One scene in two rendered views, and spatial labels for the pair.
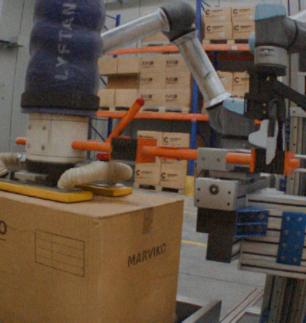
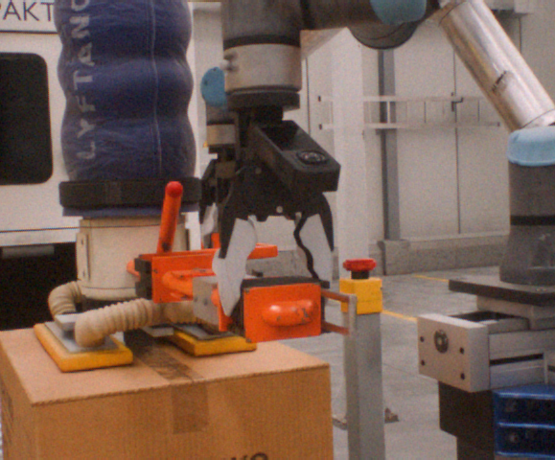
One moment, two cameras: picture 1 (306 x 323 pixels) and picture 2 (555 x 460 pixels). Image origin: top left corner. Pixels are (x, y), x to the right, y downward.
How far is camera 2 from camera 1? 0.83 m
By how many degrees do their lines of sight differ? 39
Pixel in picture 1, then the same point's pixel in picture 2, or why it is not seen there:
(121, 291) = not seen: outside the picture
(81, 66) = (120, 130)
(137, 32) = not seen: hidden behind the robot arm
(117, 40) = not seen: hidden behind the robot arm
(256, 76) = (237, 122)
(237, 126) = (523, 195)
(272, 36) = (231, 22)
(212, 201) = (441, 367)
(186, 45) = (448, 25)
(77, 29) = (103, 64)
